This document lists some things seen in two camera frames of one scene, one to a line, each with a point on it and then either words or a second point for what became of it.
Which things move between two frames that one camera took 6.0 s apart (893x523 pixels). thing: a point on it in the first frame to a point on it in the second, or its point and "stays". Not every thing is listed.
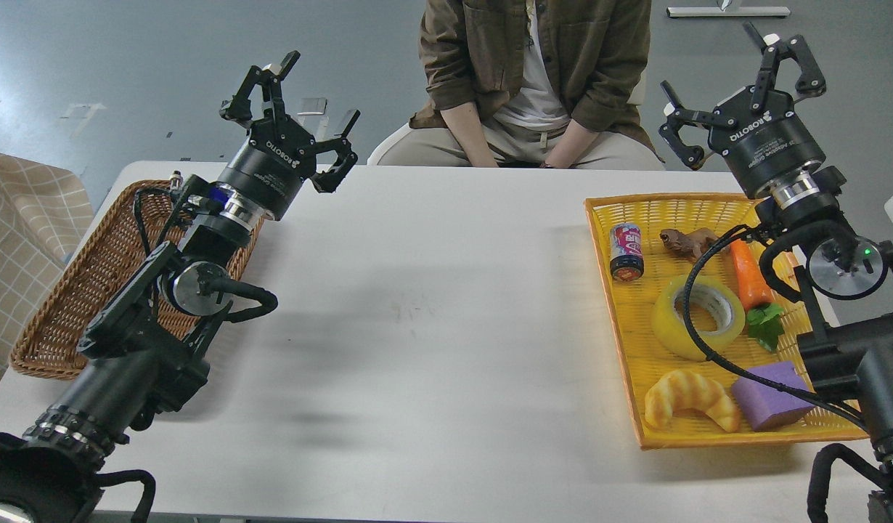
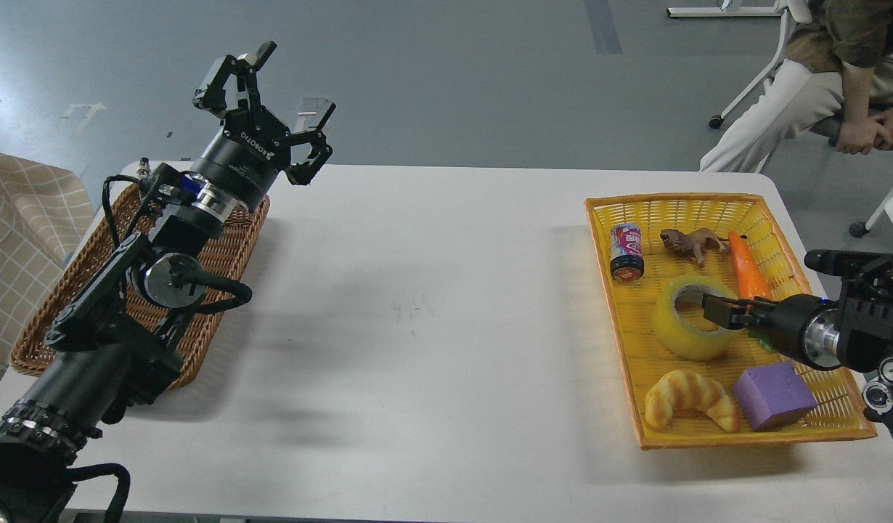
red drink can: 626,252 stays
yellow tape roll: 672,330 stays
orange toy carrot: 765,317 stays
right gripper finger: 775,51 to 729,306
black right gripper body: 765,141 to 781,324
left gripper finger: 329,180 to 303,173
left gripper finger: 238,108 to 246,67
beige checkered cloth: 35,215 stays
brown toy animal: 694,243 stays
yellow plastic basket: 706,305 stays
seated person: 531,84 to 848,62
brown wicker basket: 125,232 stays
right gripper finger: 691,156 to 731,313
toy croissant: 680,389 stays
